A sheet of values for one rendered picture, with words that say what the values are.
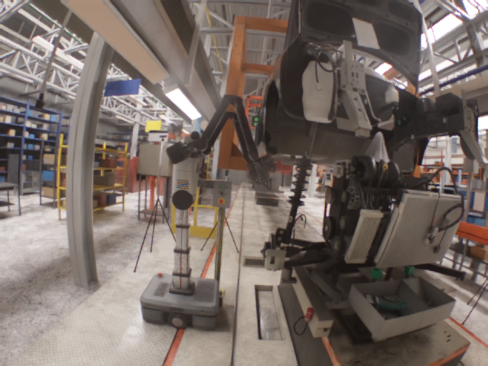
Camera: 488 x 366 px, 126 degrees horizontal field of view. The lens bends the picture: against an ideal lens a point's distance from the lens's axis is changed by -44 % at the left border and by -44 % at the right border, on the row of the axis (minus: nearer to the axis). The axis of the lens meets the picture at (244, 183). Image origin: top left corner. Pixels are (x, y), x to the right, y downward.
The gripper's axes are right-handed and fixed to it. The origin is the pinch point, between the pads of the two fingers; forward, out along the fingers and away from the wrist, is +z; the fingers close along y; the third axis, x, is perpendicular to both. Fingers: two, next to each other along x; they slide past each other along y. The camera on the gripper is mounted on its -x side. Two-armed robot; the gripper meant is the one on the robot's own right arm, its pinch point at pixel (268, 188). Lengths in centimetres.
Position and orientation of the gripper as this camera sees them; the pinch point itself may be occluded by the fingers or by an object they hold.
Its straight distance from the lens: 150.0
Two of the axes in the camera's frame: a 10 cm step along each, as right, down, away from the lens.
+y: -0.8, -0.6, 9.9
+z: 4.2, 9.0, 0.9
